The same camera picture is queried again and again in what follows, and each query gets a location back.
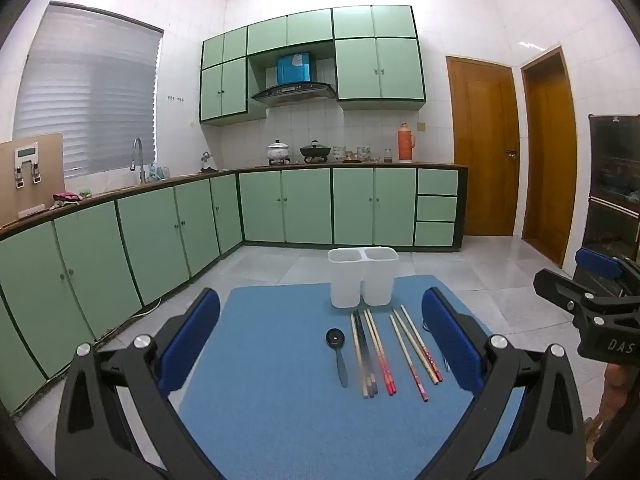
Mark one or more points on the black spoon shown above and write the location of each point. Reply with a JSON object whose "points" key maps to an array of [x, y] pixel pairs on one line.
{"points": [[334, 337]]}

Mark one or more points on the red orange patterned chopstick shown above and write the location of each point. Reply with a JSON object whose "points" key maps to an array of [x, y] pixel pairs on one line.
{"points": [[379, 360], [385, 360]]}

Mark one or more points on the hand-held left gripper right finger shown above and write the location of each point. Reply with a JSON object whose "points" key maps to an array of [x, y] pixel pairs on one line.
{"points": [[450, 340]]}

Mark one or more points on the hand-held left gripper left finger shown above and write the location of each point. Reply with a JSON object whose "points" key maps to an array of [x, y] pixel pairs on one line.
{"points": [[192, 340]]}

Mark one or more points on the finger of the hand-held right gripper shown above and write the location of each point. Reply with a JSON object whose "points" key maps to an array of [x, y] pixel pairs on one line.
{"points": [[597, 262], [557, 285]]}

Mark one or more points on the black range hood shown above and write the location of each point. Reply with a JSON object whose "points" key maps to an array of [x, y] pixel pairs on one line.
{"points": [[295, 91]]}

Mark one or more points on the green base cabinets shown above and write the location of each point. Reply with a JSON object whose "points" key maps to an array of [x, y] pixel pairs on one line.
{"points": [[150, 240]]}

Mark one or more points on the person's right hand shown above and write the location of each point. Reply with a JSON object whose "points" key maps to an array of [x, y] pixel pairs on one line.
{"points": [[616, 392]]}

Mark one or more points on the white container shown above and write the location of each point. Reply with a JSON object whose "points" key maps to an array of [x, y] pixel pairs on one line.
{"points": [[339, 154]]}

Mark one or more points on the green cabinet drawer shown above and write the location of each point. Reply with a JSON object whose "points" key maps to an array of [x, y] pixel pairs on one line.
{"points": [[436, 208], [437, 182], [435, 234]]}

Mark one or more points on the grey window blinds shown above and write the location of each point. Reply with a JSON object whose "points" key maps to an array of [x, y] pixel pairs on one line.
{"points": [[85, 100]]}

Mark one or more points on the metal sink faucet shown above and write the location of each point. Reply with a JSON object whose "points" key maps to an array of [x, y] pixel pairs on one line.
{"points": [[136, 152]]}

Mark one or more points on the wooden board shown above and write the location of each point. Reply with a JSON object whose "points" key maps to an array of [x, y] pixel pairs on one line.
{"points": [[50, 180]]}

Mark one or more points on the brown red ended chopstick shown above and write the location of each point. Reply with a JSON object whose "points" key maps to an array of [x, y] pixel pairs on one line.
{"points": [[409, 360], [420, 340], [417, 350]]}

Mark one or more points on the white twin utensil holder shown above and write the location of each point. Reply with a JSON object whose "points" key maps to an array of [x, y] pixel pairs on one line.
{"points": [[345, 285]]}

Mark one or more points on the black wok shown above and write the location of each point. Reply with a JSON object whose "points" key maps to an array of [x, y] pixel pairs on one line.
{"points": [[315, 151]]}

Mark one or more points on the white lidded pot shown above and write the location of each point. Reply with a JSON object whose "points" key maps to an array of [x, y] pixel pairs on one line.
{"points": [[278, 152]]}

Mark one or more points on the dark wooden chopstick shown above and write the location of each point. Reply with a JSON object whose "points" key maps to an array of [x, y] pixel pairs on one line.
{"points": [[358, 355], [363, 350]]}

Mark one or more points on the red cloth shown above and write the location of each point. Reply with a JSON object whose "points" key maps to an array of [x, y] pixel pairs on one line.
{"points": [[65, 197]]}

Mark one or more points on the black glass cabinet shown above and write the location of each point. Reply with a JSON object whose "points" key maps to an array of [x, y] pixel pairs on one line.
{"points": [[615, 185]]}

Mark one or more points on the orange thermos flask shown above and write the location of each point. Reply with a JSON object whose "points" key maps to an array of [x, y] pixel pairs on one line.
{"points": [[404, 145]]}

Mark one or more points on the bottles beside sink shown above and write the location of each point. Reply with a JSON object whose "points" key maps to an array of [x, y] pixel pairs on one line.
{"points": [[159, 172]]}

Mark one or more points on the small kettle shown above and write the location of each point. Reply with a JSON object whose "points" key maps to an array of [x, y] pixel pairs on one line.
{"points": [[207, 161]]}

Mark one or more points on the green wall cabinets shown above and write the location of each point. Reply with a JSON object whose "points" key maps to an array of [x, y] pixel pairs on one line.
{"points": [[380, 70]]}

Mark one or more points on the white device on board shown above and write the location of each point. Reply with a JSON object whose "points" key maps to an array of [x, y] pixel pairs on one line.
{"points": [[25, 150]]}

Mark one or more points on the blue table mat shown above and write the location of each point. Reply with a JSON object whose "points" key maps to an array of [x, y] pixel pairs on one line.
{"points": [[280, 410]]}

